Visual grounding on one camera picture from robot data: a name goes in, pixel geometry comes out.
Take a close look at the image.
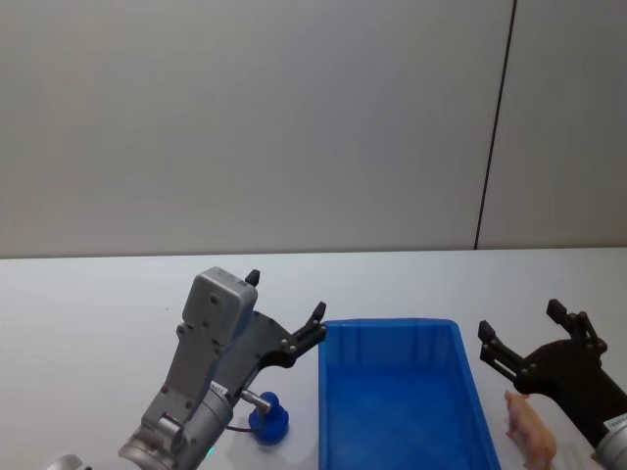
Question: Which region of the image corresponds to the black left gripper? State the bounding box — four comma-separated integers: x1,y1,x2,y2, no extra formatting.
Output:
209,268,328,396

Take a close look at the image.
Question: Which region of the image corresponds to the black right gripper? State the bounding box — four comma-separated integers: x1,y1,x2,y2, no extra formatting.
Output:
477,299,627,447

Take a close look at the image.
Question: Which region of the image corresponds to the pink toy pig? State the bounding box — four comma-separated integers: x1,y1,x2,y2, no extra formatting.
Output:
504,389,558,470

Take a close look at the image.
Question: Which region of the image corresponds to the blue toy duck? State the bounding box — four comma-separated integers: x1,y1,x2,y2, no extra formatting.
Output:
248,390,292,446

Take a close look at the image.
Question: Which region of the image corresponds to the blue plastic bin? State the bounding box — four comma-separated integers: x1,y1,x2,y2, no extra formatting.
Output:
316,317,504,470

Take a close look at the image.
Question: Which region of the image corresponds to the thin dark cable silver plug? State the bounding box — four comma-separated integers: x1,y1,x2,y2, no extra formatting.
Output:
225,390,275,435

